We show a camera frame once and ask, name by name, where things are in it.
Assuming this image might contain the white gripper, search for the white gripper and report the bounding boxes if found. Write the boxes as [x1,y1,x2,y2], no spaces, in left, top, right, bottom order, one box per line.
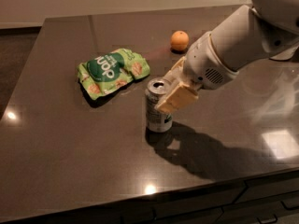
[155,32,239,114]

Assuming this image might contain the silver green 7up can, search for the silver green 7up can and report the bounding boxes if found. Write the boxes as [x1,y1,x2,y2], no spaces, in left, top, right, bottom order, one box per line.
[145,77,172,133]

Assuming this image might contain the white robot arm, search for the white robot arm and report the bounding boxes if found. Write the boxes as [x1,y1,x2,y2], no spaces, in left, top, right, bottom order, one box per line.
[156,0,299,114]

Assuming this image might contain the orange fruit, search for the orange fruit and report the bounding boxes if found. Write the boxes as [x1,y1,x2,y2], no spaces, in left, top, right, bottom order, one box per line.
[170,31,189,51]

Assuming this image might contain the green chip bag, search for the green chip bag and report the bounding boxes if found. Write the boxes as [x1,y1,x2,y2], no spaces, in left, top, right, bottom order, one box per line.
[78,49,150,100]

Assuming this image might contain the dark cabinet drawers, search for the dark cabinet drawers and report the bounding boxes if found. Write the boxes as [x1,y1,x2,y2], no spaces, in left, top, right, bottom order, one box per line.
[1,170,299,224]

